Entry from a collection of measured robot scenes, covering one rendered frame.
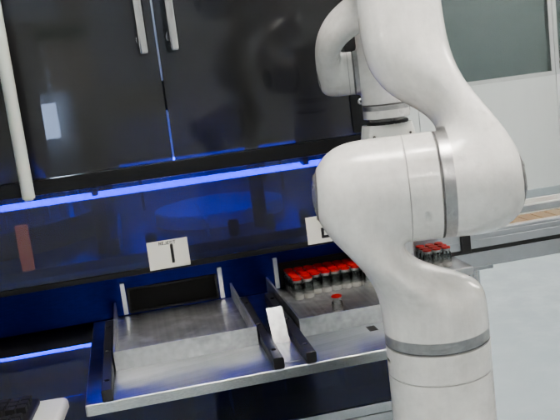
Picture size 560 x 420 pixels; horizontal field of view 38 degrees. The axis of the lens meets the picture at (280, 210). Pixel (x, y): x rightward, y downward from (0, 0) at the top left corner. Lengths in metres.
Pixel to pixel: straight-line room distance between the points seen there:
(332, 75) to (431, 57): 0.51
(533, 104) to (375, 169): 6.28
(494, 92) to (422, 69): 6.05
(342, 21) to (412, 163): 0.54
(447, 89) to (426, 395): 0.34
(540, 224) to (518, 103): 5.03
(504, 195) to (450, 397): 0.23
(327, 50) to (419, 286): 0.60
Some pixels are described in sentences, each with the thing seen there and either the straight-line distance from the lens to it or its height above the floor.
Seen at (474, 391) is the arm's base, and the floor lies 1.00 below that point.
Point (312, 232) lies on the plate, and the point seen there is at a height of 1.02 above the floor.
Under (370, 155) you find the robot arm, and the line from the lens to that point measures 0.88.
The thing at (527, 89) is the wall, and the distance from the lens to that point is 7.10.
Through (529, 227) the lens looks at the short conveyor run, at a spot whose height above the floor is 0.92.
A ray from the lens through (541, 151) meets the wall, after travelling 7.20.
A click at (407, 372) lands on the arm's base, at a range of 0.94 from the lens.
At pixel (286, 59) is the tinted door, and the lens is 1.73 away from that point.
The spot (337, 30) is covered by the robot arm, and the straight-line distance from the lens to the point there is 1.37.
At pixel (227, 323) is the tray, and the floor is 0.88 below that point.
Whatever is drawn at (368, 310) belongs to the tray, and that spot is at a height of 0.91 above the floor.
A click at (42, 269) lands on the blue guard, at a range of 1.73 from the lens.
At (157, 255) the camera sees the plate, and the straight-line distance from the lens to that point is 1.72.
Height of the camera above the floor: 1.38
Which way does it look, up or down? 10 degrees down
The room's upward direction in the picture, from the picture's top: 7 degrees counter-clockwise
